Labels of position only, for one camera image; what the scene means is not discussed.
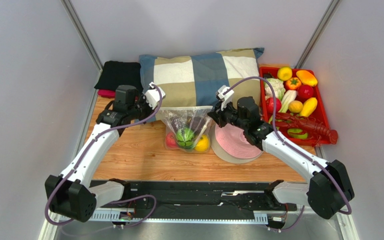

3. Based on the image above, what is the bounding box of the right aluminium frame post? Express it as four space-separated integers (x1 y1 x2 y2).
295 0 343 69

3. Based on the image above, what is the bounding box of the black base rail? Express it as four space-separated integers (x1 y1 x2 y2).
105 180 301 220

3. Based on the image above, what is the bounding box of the red tomato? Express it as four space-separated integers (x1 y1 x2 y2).
297 85 314 101

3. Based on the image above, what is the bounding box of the orange small fruit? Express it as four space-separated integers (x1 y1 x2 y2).
288 100 304 114

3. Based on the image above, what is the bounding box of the red plastic tray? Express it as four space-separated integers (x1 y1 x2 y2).
259 66 331 129

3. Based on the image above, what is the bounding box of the orange persimmon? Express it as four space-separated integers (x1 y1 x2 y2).
284 77 302 91

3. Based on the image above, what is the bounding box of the aluminium frame post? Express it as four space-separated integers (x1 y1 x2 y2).
295 0 343 69
61 0 103 72

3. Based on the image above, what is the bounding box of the left aluminium frame post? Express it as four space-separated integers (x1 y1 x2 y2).
61 0 103 72

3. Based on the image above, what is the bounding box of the checkered blue beige pillow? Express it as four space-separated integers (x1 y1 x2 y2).
138 47 265 108

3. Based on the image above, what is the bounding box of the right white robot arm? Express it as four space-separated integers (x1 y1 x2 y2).
207 97 355 220

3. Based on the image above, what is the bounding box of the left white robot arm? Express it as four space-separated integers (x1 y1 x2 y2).
44 83 166 226

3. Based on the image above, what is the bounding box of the green watermelon ball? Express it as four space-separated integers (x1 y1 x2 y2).
175 127 196 150

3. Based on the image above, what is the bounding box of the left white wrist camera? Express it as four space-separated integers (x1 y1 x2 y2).
144 82 166 110

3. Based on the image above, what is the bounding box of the purple cable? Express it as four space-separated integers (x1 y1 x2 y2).
44 83 164 231
223 76 353 233

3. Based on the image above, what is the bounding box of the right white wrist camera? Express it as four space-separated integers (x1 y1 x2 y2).
216 85 234 111

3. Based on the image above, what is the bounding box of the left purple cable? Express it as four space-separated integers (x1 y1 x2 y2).
44 83 164 231

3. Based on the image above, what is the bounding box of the dark purple fruit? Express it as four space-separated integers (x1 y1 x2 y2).
188 116 207 134

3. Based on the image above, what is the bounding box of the clear dotted zip bag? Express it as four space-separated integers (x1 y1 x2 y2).
156 105 213 153

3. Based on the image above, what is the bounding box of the white radish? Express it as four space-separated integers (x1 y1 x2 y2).
275 90 298 117

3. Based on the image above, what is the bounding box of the purple onion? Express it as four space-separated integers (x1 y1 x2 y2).
170 115 189 132

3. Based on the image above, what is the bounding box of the yellow apple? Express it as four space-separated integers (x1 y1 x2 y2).
194 134 211 153

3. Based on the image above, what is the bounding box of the black folded cloth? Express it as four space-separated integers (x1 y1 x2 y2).
94 60 144 92

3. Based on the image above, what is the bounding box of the red toy lobster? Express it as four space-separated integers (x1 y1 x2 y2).
275 113 339 147

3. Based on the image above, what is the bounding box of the red apple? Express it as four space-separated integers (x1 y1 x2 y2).
164 132 178 149
265 97 282 114

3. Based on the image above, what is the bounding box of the yellow banana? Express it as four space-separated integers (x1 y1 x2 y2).
298 97 318 117

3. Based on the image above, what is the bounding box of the pink folded cloth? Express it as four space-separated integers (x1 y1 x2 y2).
97 89 116 99

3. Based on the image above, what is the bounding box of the green lime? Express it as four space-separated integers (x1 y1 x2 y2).
287 128 309 140

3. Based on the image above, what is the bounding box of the orange yellow mango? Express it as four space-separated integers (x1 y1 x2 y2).
296 69 318 87

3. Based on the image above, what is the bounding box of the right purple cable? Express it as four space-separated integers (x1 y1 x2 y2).
223 76 353 233

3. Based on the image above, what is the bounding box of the yellow lemon top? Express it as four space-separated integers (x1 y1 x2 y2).
277 66 293 82

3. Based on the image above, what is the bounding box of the pink bucket hat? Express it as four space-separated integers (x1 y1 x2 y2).
209 124 263 165

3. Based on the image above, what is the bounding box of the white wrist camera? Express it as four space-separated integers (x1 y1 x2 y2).
144 82 166 110
216 85 234 111

